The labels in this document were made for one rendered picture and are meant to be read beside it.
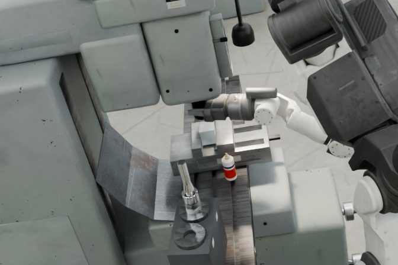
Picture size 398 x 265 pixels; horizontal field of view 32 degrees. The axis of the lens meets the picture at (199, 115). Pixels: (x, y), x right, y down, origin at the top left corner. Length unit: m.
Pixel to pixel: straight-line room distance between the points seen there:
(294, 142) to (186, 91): 1.94
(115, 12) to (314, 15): 0.64
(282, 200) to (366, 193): 0.76
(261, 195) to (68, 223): 0.66
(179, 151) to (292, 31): 0.98
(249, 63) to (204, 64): 2.68
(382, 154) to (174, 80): 0.78
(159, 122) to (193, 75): 2.30
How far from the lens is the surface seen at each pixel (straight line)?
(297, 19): 1.58
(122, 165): 2.47
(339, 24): 1.59
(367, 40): 1.70
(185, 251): 1.94
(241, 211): 2.27
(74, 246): 2.42
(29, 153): 2.17
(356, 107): 1.66
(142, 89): 2.10
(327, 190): 2.59
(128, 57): 2.04
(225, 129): 2.43
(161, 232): 2.43
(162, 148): 4.17
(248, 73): 4.64
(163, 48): 2.04
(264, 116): 2.17
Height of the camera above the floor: 2.54
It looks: 36 degrees down
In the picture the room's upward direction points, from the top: 14 degrees counter-clockwise
